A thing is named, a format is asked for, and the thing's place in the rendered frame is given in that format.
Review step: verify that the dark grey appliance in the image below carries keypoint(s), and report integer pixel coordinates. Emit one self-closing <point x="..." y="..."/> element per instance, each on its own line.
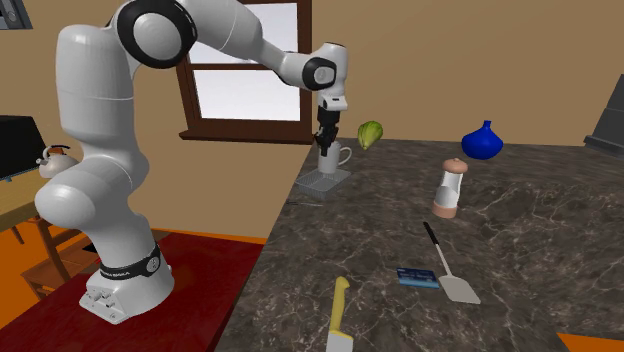
<point x="608" y="124"/>

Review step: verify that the red robot stand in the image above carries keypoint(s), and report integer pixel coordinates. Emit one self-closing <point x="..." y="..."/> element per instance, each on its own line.
<point x="200" y="292"/>

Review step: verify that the blue round vase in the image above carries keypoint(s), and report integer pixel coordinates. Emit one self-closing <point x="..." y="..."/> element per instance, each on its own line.
<point x="481" y="142"/>

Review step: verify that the white mug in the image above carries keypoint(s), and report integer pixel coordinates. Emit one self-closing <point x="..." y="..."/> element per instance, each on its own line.
<point x="329" y="158"/>

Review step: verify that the white and tan grinder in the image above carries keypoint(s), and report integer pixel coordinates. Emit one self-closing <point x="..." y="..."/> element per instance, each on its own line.
<point x="451" y="187"/>

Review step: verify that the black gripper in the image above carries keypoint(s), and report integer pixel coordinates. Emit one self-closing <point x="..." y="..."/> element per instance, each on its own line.
<point x="325" y="119"/>

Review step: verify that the green squash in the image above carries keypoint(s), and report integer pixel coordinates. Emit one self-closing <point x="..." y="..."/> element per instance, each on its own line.
<point x="369" y="134"/>

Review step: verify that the black monitor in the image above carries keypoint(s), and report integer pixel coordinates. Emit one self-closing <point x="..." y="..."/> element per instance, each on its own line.
<point x="18" y="146"/>

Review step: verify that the grey kettle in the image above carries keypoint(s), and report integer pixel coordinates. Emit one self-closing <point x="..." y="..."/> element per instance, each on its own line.
<point x="54" y="163"/>

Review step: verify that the brown framed window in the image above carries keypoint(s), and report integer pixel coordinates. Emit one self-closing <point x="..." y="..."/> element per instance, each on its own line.
<point x="248" y="92"/>

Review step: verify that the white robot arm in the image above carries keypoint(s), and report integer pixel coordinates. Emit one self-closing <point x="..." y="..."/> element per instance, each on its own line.
<point x="102" y="146"/>

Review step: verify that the blue card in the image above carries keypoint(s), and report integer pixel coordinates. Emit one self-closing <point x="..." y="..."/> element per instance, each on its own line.
<point x="417" y="278"/>

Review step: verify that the grey wall picture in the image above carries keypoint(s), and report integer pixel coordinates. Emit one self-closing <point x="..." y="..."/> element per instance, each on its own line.
<point x="13" y="13"/>

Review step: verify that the wooden table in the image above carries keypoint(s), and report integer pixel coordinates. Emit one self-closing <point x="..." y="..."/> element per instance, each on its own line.
<point x="19" y="204"/>

